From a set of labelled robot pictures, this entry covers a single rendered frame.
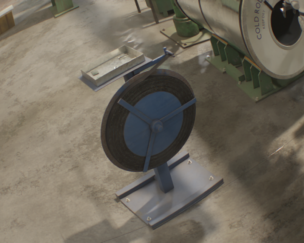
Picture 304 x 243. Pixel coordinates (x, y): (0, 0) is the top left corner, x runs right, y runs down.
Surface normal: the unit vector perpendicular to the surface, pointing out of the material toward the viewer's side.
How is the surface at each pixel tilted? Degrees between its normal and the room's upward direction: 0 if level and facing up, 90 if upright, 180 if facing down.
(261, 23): 90
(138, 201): 0
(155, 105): 90
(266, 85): 90
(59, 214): 0
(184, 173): 0
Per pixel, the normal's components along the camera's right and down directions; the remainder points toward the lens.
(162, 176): 0.53, 0.39
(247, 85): -0.25, -0.78
